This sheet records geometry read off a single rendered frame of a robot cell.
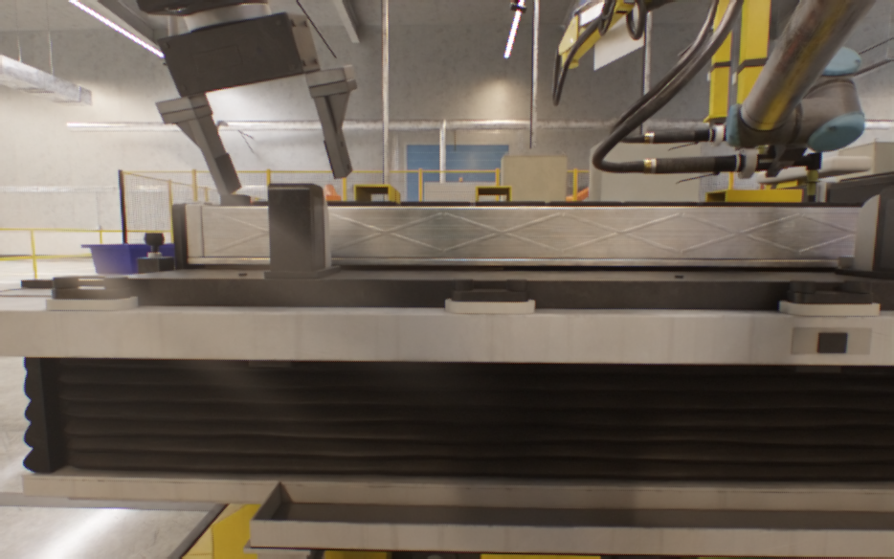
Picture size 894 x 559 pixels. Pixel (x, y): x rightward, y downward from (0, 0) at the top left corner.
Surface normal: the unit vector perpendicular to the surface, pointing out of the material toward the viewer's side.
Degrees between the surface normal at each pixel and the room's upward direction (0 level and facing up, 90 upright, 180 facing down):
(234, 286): 90
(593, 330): 90
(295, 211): 90
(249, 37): 114
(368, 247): 90
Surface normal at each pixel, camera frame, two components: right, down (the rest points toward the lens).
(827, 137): -0.09, 0.91
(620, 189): -0.03, 0.10
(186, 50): -0.09, 0.49
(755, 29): -0.29, 0.09
